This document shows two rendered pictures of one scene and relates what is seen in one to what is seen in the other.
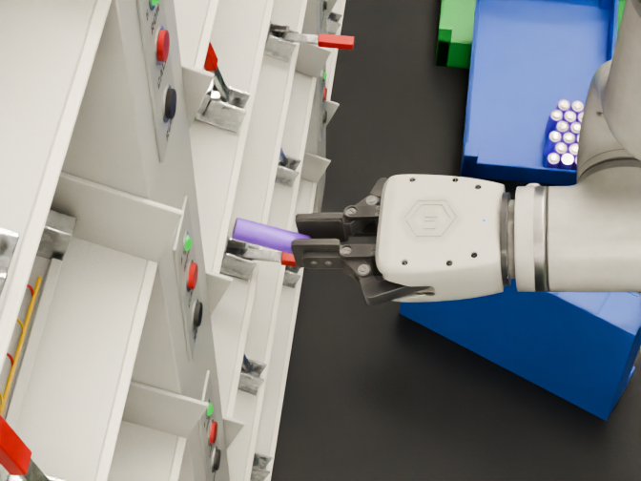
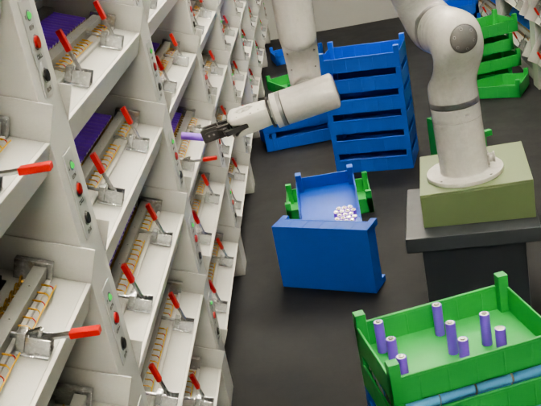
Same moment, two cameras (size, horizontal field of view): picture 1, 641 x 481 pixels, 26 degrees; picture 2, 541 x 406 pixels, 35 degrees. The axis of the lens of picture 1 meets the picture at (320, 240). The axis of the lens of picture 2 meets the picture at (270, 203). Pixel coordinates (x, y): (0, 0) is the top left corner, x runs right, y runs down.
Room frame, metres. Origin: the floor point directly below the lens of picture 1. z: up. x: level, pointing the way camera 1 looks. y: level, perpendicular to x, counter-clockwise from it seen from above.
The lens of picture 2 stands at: (-1.32, -0.06, 1.20)
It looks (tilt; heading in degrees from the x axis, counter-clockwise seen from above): 22 degrees down; 359
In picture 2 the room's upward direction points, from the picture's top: 11 degrees counter-clockwise
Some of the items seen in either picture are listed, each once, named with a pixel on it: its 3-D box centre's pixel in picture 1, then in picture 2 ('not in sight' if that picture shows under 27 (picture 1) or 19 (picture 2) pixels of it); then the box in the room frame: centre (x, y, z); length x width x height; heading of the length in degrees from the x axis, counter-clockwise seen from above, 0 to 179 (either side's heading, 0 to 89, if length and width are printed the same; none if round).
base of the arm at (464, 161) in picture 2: not in sight; (460, 138); (0.68, -0.60, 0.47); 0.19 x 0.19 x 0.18
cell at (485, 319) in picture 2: not in sight; (485, 328); (-0.01, -0.42, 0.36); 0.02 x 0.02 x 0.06
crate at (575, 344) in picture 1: (523, 301); (328, 253); (0.96, -0.25, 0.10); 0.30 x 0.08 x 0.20; 58
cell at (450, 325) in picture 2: not in sight; (452, 337); (-0.01, -0.36, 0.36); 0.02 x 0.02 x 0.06
